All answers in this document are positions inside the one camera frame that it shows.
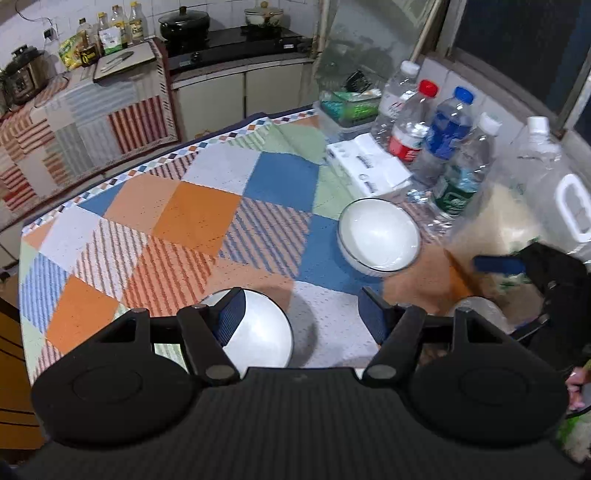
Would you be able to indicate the white cap water bottle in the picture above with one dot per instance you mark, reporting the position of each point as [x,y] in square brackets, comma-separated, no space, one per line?
[398,90]

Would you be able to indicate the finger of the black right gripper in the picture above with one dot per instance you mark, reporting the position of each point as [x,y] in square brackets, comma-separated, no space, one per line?
[505,265]

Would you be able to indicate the yellow wooden chair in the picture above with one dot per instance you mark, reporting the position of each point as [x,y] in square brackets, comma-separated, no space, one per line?
[20,431]

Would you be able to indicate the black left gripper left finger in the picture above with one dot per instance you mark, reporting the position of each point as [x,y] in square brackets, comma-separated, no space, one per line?
[205,330]

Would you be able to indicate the clear box green contents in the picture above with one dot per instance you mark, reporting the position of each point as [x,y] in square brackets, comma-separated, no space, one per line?
[352,111]

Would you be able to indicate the blue label water bottle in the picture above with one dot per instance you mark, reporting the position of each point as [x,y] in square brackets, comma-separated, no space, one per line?
[452,121]

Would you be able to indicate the green label water bottle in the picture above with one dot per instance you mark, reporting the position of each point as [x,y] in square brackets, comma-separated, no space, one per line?
[464,174]

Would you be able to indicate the black gas stove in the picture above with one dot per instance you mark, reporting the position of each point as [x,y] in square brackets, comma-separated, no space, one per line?
[232,44]

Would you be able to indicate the yellow snack packet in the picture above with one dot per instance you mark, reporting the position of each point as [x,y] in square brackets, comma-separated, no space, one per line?
[69,52]

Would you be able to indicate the patchwork covered counter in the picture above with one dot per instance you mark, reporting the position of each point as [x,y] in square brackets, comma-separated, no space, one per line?
[79,126]

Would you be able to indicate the grey cutting board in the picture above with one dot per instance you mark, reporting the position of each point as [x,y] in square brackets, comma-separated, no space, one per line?
[123,60]

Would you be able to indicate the colourful patchwork tablecloth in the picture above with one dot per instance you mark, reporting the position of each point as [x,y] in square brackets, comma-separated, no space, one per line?
[254,207]

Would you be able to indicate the black cooking pot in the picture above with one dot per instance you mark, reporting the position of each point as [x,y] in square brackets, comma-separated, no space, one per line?
[185,26]

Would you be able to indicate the large clear rice jug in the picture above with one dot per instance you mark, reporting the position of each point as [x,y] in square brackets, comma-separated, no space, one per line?
[530,194]

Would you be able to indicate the white tissue pack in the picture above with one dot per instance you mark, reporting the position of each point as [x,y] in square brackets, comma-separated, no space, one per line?
[365,169]

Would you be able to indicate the oil bottle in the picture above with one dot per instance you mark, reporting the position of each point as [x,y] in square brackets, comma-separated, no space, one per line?
[136,23]

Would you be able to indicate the person right hand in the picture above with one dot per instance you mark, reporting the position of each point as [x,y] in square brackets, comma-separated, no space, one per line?
[577,381]

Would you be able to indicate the white bowl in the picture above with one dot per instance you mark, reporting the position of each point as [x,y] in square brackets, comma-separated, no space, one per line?
[264,338]
[485,308]
[377,238]

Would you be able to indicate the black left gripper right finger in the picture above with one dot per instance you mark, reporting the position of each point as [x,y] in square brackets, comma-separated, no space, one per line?
[398,332]

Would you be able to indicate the red label water bottle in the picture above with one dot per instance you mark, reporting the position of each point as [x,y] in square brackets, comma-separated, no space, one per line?
[412,126]

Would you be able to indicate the small white pot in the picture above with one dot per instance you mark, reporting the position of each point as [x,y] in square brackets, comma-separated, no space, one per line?
[263,15]

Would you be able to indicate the black pressure cooker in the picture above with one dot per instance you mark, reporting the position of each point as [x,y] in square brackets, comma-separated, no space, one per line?
[26,74]

